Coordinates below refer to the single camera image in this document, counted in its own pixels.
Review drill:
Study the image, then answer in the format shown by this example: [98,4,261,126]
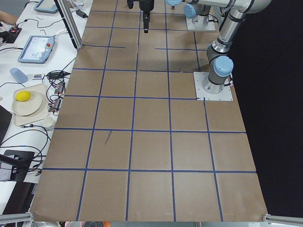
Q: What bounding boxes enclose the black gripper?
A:
[139,0,154,33]

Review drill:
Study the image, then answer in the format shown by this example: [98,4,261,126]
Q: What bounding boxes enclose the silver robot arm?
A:
[185,0,271,95]
[138,0,211,33]

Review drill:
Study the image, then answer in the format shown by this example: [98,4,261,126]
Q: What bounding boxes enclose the black power adapter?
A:
[76,9,88,18]

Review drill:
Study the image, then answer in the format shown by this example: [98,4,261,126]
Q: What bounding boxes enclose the blue teach pendant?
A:
[18,35,55,64]
[34,0,58,14]

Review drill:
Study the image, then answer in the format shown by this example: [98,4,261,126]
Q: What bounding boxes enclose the blue translucent cup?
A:
[10,68,28,84]

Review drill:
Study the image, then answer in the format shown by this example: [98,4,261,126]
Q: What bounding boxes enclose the beige tray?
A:
[12,84,48,126]

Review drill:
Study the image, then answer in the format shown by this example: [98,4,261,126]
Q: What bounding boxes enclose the white paper cup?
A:
[42,117,56,131]

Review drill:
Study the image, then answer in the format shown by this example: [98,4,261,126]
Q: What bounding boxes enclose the yellow lemon toy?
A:
[15,91,31,102]

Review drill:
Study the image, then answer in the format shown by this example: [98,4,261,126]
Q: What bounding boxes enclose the beige plate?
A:
[12,91,43,116]

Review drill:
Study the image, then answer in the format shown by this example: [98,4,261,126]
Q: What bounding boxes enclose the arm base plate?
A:
[186,15,216,32]
[193,72,233,101]

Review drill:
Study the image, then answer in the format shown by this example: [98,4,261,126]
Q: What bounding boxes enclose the aluminium frame post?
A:
[54,0,83,50]

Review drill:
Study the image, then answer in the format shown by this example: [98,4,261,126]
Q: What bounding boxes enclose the black camera stand base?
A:
[0,150,35,182]

